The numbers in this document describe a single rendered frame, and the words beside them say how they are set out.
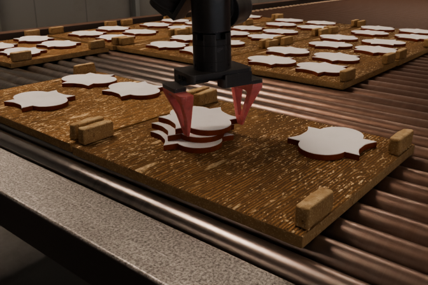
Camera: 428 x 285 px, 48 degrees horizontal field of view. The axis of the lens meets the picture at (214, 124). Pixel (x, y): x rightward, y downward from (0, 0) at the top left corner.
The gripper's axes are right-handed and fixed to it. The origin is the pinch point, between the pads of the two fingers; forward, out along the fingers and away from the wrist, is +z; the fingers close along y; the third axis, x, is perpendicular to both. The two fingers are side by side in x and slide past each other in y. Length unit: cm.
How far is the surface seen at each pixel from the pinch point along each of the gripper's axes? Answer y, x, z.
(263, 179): 1.1, 15.2, 2.9
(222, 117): -3.0, -2.5, 0.1
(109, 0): -83, -316, 6
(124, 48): -17, -92, 3
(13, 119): 26.3, -28.0, 2.1
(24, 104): 23.2, -33.8, 1.2
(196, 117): 0.7, -4.6, -0.1
